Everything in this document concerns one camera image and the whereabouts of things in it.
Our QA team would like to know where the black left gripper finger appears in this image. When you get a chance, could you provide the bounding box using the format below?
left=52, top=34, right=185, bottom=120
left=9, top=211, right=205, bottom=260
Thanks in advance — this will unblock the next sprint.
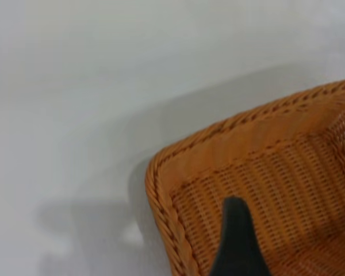
left=210, top=196, right=273, bottom=276

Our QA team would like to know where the orange woven wicker basket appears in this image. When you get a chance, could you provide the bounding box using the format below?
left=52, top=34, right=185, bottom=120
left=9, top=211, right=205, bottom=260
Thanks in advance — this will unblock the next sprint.
left=145, top=77, right=345, bottom=276

